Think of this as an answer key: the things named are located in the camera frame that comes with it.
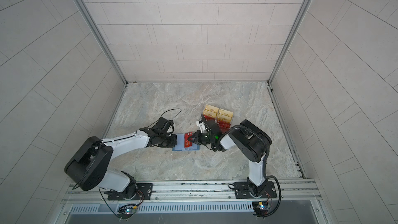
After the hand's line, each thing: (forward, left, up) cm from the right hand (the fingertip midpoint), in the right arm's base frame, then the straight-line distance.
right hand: (188, 141), depth 86 cm
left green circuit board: (-30, +25, +1) cm, 39 cm away
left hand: (+1, +4, -2) cm, 4 cm away
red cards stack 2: (+6, -21, +2) cm, 22 cm away
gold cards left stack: (+15, -14, +6) cm, 22 cm away
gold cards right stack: (+12, -22, +6) cm, 26 cm away
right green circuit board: (-32, -32, -3) cm, 45 cm away
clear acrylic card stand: (+11, -17, +5) cm, 21 cm away
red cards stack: (+13, -12, +3) cm, 17 cm away
